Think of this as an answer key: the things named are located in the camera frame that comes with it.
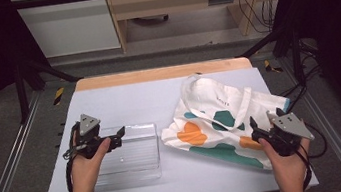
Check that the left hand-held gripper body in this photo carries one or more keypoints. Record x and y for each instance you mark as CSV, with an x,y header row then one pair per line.
x,y
88,124

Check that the clear plastic bin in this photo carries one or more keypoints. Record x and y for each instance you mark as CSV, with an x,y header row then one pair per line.
x,y
136,154

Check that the white table sheet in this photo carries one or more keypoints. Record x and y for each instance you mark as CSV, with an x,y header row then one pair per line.
x,y
126,105

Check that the white printed tote bag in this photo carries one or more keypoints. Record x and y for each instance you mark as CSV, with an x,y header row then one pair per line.
x,y
213,103

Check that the yellow black tape strip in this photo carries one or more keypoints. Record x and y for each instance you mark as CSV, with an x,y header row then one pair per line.
x,y
270,67
59,95

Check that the person's left hand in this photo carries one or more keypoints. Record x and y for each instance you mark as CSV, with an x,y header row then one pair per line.
x,y
84,178

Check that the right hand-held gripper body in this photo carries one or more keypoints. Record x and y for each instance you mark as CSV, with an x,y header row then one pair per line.
x,y
289,126

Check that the person's right hand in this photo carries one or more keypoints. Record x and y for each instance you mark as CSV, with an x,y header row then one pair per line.
x,y
288,173

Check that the black metal stand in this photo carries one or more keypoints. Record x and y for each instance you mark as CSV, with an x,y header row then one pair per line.
x,y
297,58
22,96

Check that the white cabinet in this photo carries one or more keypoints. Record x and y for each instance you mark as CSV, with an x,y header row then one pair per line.
x,y
71,29

